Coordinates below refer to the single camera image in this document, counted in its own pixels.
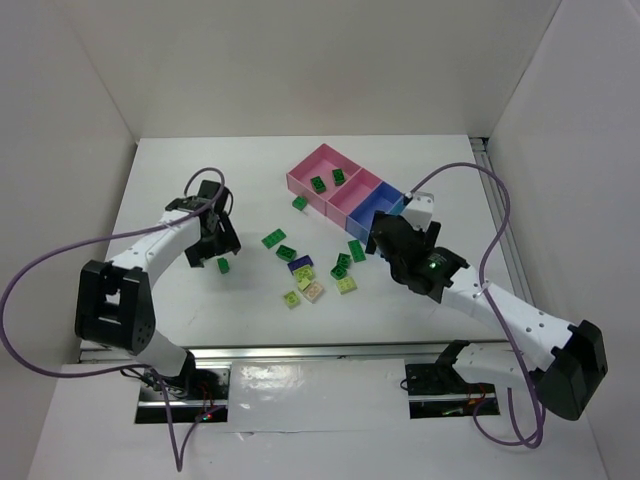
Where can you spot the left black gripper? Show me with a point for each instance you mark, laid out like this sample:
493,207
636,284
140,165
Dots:
215,246

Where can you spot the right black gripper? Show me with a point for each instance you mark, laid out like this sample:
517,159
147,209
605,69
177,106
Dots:
382,235

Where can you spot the small green lego brick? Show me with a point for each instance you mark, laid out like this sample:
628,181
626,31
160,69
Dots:
223,265

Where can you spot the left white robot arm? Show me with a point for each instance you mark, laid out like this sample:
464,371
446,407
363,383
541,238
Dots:
115,305

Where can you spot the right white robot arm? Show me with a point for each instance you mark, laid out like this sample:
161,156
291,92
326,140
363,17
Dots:
569,360

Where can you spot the light blue container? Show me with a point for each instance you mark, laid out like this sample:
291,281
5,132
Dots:
398,206

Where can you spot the dark blue container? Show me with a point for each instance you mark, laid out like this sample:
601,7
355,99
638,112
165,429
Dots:
358,223

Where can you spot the long green lego brick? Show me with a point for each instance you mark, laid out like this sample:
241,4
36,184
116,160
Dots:
273,238

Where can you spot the long green lego right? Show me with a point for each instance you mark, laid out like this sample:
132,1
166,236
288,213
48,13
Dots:
356,251

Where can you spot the dark blue lego brick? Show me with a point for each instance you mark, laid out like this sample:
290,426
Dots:
299,263

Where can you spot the lime lego brick lower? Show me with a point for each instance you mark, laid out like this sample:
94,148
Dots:
291,299

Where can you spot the lime lego brick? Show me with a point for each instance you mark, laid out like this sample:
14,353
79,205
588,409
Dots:
305,272
346,285
291,299

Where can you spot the lime lego brick upper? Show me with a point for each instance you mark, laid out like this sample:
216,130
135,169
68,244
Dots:
305,272

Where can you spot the green lego near container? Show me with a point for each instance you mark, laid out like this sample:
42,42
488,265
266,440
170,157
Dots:
299,203

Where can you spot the small pink container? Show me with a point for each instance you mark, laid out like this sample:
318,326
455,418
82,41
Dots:
350,195

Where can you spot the lime lego brick right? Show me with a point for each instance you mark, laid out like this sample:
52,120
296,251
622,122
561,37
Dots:
346,285

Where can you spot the green lego brick pair lower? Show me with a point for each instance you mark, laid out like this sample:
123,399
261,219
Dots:
338,272

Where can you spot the beige lego brick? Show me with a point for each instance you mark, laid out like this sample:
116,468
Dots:
311,290

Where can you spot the large pink container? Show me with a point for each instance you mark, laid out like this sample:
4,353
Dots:
319,163

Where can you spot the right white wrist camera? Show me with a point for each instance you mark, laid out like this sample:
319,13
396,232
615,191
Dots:
418,209

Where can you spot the aluminium front rail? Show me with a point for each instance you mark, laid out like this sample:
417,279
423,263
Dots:
97,355

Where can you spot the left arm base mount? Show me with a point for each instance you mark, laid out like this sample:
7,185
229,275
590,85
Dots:
207,400

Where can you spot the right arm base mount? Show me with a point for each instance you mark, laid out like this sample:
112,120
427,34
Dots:
436,391

